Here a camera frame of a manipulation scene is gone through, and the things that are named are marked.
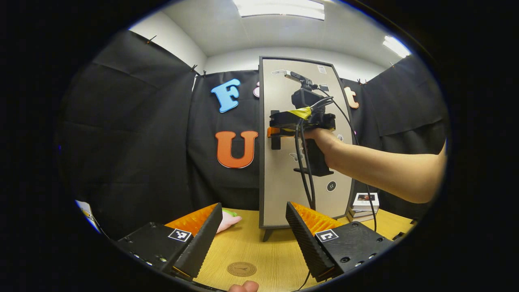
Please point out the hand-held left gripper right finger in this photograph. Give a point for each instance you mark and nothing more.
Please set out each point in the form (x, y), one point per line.
(306, 239)

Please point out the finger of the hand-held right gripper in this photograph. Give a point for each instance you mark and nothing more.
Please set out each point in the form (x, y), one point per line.
(273, 132)

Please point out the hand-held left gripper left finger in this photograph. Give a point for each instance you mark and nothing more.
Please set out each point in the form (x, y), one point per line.
(202, 239)

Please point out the round brown coaster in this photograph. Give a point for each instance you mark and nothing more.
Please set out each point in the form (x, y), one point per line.
(241, 269)

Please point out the beige cabinet door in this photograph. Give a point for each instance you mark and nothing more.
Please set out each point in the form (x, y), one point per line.
(279, 190)

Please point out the pink plush toy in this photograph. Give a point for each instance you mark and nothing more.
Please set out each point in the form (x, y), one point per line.
(229, 222)

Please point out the grey book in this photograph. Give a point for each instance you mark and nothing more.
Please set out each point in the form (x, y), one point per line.
(359, 219)
(362, 213)

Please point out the white book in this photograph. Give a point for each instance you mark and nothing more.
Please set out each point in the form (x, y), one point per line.
(365, 200)

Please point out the ceiling light panel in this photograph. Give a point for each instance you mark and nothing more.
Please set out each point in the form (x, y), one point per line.
(396, 46)
(279, 9)

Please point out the black backdrop cloth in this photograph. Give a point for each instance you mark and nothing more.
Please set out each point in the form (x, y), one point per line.
(134, 142)

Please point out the colourful printed board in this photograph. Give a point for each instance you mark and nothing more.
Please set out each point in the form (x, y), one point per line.
(85, 209)

